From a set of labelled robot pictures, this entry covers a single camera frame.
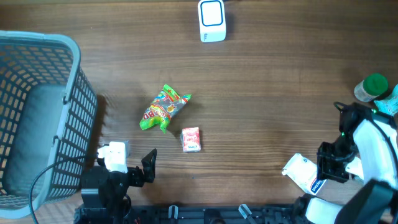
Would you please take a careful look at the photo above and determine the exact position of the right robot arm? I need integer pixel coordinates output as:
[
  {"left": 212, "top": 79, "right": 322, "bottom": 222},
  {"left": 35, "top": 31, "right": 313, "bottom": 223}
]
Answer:
[{"left": 291, "top": 101, "right": 397, "bottom": 223}]

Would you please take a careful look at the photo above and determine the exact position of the teal wet wipes pack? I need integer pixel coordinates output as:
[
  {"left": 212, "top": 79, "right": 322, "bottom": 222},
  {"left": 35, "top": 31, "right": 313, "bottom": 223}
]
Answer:
[{"left": 374, "top": 85, "right": 398, "bottom": 116}]

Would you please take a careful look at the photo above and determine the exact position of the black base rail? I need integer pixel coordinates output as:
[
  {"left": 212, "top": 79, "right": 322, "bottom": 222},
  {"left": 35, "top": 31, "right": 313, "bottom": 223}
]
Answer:
[{"left": 73, "top": 204, "right": 309, "bottom": 224}]

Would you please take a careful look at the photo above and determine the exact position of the red white tissue pack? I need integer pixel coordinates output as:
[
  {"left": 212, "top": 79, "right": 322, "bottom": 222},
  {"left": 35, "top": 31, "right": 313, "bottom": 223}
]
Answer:
[{"left": 180, "top": 127, "right": 201, "bottom": 153}]

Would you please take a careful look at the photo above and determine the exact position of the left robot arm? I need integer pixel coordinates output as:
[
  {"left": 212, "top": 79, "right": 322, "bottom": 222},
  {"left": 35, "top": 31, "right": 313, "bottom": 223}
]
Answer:
[{"left": 73, "top": 149, "right": 157, "bottom": 224}]

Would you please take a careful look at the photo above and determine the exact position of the green lid jar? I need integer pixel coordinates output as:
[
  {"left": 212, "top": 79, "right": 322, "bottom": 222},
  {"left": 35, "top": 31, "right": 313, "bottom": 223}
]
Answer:
[{"left": 354, "top": 73, "right": 389, "bottom": 102}]

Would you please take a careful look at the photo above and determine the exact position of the white barcode scanner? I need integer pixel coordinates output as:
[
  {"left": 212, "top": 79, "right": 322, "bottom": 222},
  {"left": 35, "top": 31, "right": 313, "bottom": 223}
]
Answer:
[{"left": 197, "top": 0, "right": 226, "bottom": 43}]

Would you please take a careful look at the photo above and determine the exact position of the green Haribo candy bag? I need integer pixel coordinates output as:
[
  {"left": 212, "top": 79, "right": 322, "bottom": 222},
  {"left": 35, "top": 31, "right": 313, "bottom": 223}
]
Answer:
[{"left": 139, "top": 84, "right": 191, "bottom": 134}]

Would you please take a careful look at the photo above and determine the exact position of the white blue pouch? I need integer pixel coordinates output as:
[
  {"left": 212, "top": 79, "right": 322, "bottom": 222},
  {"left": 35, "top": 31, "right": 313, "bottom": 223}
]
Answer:
[{"left": 282, "top": 153, "right": 326, "bottom": 195}]

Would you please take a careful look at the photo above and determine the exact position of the grey plastic mesh basket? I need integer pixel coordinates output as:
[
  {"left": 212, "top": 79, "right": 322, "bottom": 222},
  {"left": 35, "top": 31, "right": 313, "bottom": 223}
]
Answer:
[{"left": 1, "top": 31, "right": 98, "bottom": 219}]

